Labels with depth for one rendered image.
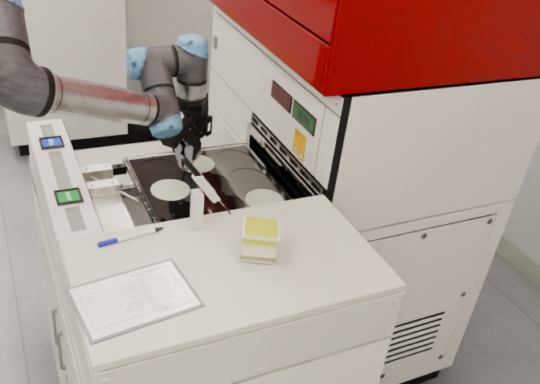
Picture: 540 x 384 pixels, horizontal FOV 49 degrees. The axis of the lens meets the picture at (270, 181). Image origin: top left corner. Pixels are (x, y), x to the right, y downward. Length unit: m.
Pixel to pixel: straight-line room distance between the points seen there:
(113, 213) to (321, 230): 0.51
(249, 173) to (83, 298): 0.67
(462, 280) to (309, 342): 0.94
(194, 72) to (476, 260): 1.09
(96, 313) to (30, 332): 1.37
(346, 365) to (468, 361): 1.29
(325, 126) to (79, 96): 0.56
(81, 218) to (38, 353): 1.11
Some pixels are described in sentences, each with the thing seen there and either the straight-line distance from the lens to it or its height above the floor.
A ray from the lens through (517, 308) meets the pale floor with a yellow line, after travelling 2.91.
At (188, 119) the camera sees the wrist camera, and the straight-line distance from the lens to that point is 1.51.
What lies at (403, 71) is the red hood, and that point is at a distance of 1.43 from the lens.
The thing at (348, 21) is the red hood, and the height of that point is 1.39.
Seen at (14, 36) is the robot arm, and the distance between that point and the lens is 1.18.
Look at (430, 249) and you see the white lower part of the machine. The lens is 1.84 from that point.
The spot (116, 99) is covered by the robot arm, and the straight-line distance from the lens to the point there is 1.29.
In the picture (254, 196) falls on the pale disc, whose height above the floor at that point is 0.90.
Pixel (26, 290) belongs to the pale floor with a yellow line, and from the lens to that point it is 2.65.
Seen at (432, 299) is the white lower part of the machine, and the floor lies 0.48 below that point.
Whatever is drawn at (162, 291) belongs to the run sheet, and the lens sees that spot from 1.14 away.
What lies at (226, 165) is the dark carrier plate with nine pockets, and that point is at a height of 0.90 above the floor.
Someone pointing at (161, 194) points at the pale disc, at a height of 0.90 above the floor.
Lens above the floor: 1.74
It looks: 31 degrees down
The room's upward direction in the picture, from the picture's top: 7 degrees clockwise
